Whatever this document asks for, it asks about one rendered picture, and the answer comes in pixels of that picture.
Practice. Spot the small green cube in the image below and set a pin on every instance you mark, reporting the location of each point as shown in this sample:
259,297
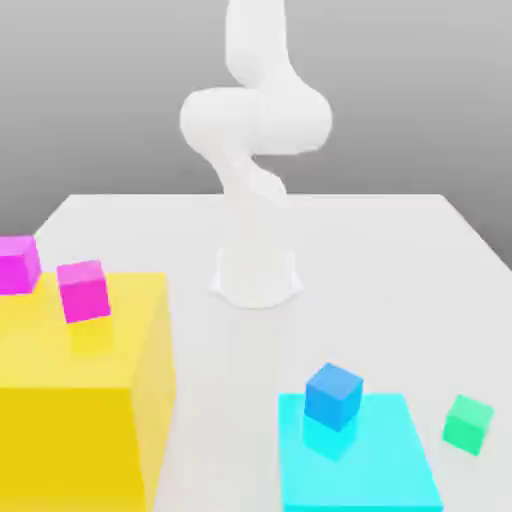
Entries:
466,428

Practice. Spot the small blue cube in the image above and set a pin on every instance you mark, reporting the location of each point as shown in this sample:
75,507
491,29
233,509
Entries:
332,400

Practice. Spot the small magenta cube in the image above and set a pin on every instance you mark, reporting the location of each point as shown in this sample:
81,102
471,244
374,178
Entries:
84,298
16,268

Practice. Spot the large cyan box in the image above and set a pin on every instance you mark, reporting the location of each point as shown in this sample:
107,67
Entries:
360,468

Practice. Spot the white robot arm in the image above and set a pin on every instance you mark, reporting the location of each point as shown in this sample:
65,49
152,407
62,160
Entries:
256,116

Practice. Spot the large yellow box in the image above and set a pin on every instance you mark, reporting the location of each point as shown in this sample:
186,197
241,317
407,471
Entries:
76,420

